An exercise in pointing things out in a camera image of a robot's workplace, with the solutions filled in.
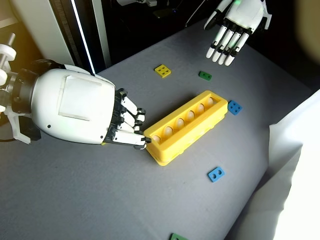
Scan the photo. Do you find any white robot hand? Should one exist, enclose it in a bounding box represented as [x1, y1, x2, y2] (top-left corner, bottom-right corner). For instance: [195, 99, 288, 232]
[203, 0, 266, 67]
[29, 59, 152, 151]

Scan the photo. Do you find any yellow egg carton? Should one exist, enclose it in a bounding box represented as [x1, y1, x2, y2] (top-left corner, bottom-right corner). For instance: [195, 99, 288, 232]
[143, 90, 229, 167]

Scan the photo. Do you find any bright light strip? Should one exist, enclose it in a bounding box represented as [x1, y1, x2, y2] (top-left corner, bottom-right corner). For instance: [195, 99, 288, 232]
[70, 0, 97, 76]

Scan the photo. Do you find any small black device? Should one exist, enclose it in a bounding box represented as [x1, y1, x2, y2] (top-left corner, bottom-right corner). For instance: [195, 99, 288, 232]
[152, 8, 177, 19]

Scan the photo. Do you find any yellow square four-hole block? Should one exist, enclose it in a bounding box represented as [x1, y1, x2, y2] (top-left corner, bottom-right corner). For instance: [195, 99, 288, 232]
[154, 64, 172, 79]

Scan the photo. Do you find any blue square four-hole block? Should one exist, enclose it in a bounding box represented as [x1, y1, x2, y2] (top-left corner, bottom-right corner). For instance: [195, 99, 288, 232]
[227, 100, 243, 116]

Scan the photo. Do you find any grey table cloth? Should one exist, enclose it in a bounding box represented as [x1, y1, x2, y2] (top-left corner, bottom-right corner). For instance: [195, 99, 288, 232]
[0, 17, 315, 240]

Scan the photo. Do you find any white device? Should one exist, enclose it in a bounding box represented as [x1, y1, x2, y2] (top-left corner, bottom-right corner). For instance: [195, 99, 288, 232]
[116, 0, 161, 8]

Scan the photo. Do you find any white cloth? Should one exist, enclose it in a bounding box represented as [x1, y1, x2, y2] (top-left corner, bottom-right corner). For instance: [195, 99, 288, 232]
[223, 88, 320, 240]

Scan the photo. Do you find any blue two-hole block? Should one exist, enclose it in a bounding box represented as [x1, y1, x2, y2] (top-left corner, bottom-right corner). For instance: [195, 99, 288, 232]
[207, 166, 226, 183]

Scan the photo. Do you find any white cable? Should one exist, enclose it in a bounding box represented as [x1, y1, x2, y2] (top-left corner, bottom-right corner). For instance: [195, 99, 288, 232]
[184, 0, 208, 28]

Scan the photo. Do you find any wide white post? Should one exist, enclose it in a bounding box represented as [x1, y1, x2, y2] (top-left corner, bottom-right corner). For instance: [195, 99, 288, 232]
[9, 0, 82, 76]

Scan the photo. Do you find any narrow white post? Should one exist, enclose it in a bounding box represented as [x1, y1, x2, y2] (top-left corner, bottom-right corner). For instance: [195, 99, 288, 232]
[91, 0, 112, 68]

